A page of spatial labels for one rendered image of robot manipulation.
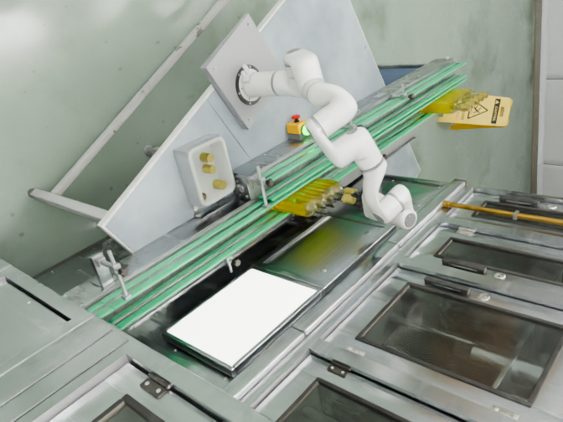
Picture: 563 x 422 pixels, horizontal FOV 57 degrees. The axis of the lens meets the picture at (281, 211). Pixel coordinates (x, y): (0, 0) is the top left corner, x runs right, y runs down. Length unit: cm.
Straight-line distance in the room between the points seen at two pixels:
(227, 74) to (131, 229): 68
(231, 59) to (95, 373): 132
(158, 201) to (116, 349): 86
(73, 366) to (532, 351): 113
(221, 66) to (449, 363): 128
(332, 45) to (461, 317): 145
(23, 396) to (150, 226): 91
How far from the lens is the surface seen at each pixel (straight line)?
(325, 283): 175
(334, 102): 165
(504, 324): 163
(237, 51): 207
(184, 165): 189
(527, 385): 146
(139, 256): 183
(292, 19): 235
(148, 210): 188
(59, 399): 109
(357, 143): 159
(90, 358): 115
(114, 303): 166
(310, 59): 176
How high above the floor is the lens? 229
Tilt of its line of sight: 41 degrees down
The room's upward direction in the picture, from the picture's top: 102 degrees clockwise
